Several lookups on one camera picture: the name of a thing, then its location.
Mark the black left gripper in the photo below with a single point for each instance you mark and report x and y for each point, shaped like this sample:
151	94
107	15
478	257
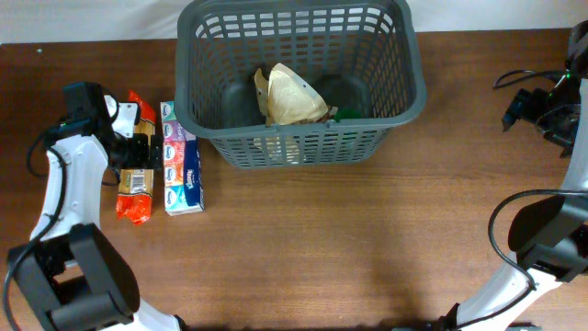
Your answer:
144	154

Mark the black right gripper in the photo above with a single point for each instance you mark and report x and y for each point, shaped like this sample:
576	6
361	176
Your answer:
526	106

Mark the spaghetti packet red ends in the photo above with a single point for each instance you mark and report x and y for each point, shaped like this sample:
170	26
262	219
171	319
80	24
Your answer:
135	198

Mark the Kleenex tissue multipack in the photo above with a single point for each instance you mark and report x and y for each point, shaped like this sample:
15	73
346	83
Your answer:
183	191

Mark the beige grain bag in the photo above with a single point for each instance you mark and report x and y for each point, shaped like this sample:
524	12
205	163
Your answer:
284	98

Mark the grey plastic basket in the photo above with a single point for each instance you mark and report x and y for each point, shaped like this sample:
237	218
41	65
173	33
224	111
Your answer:
359	54

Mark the green lid jar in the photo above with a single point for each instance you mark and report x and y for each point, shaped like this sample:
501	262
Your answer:
347	114

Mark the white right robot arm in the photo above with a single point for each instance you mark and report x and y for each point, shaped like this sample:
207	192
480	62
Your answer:
539	234

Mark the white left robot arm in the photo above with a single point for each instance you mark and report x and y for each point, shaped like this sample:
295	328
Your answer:
71	276

